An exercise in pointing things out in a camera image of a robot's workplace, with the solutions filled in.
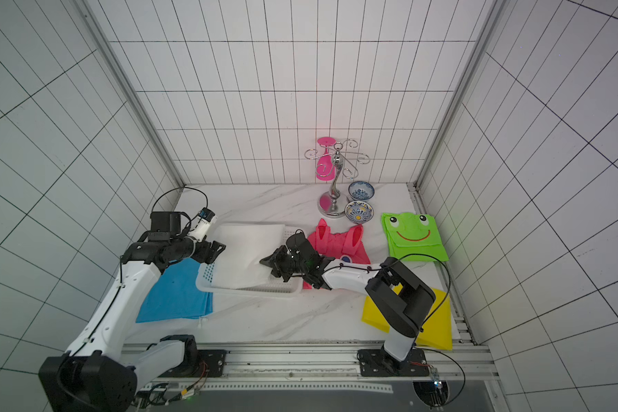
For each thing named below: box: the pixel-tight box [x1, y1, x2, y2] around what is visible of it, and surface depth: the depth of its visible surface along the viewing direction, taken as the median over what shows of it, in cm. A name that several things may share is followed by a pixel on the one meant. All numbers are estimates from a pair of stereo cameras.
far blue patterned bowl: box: [347, 180, 376, 201], surface depth 116 cm
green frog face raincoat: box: [381, 212, 449, 262], surface depth 103 cm
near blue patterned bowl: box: [344, 200, 375, 225], surface depth 109 cm
